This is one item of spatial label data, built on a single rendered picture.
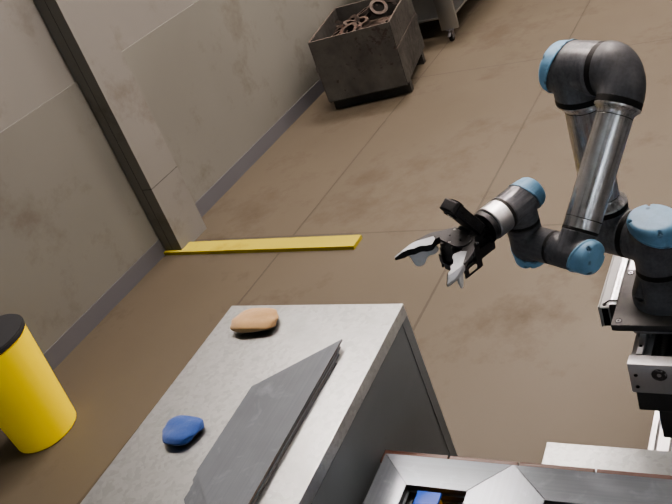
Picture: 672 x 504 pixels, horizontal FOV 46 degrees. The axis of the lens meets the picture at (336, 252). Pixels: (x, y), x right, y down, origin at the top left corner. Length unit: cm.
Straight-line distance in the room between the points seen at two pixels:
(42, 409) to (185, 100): 261
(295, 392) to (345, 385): 13
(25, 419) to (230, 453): 244
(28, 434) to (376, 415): 258
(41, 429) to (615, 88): 338
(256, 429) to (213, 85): 447
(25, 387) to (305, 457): 252
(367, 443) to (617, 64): 107
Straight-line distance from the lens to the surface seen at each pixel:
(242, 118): 645
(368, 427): 208
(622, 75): 174
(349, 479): 201
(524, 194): 174
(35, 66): 512
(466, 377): 357
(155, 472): 210
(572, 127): 189
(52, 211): 504
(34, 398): 428
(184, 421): 215
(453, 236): 165
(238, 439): 201
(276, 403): 205
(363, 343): 216
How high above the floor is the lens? 231
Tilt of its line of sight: 29 degrees down
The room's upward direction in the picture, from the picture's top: 22 degrees counter-clockwise
